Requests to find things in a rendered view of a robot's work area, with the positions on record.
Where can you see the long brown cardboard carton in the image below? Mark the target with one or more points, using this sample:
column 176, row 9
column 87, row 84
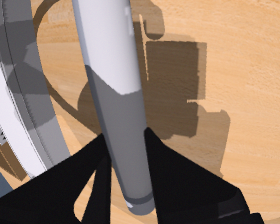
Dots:
column 8, row 156

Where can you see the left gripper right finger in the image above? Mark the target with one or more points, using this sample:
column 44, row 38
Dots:
column 187, row 193

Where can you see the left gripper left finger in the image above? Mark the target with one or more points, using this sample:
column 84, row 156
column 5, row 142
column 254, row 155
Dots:
column 49, row 198

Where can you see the grey tube with white end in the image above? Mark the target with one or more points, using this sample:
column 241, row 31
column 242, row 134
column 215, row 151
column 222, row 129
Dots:
column 108, row 45

